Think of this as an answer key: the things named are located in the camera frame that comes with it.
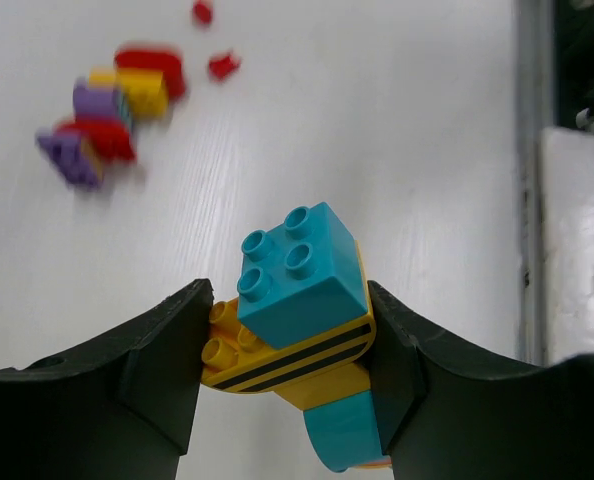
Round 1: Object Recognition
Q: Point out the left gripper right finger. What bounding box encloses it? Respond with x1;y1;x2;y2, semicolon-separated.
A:
369;282;594;479

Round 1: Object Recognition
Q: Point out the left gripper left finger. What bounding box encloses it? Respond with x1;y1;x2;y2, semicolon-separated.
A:
0;279;213;479

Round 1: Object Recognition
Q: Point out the yellow orange patterned lego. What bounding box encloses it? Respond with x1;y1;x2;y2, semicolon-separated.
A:
353;455;392;470

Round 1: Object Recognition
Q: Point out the teal curved lego brick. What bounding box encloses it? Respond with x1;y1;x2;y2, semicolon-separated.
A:
303;390;386;473

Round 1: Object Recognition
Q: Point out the yellow black striped lego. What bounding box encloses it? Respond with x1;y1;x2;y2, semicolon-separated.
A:
199;239;376;415

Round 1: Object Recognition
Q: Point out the teal square lego brick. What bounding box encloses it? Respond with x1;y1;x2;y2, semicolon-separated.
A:
237;202;368;349

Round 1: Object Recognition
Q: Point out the purple flower lego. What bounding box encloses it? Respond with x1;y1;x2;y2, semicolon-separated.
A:
35;131;104;190

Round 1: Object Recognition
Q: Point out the red arch lego brick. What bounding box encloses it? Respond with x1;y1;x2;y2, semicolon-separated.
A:
53;117;136;163

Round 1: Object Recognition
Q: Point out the purple round lego brick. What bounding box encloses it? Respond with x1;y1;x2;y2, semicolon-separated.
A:
72;78;133;130

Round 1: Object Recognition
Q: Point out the yellow lego brick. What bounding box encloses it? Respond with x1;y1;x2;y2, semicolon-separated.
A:
88;68;169;119

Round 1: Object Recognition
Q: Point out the red rounded lego brick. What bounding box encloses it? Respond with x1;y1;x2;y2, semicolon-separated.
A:
114;43;187;101

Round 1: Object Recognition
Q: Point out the small red lego piece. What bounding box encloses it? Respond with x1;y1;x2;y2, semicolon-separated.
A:
207;50;242;82

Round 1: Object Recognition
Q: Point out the tiny red lego cube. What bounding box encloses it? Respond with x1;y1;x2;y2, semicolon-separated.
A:
191;0;213;26

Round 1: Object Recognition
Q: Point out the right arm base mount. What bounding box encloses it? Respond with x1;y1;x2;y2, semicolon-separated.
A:
553;1;594;134

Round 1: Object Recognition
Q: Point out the aluminium front rail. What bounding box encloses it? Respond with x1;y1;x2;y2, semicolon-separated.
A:
513;1;555;365

